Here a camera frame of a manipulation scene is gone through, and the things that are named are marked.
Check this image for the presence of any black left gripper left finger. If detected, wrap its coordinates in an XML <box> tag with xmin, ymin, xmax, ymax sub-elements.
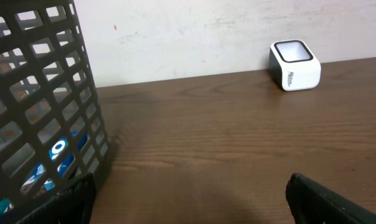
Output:
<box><xmin>17</xmin><ymin>172</ymin><xmax>96</xmax><ymax>224</ymax></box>

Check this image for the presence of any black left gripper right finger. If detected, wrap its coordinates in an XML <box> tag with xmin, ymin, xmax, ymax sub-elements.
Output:
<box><xmin>285</xmin><ymin>173</ymin><xmax>376</xmax><ymax>224</ymax></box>

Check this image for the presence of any blue Oreo cookie pack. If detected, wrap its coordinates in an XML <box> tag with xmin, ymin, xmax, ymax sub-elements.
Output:
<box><xmin>20</xmin><ymin>133</ymin><xmax>88</xmax><ymax>195</ymax></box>

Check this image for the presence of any grey plastic mesh basket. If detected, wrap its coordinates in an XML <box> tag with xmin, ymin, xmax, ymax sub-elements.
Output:
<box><xmin>0</xmin><ymin>0</ymin><xmax>109</xmax><ymax>223</ymax></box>

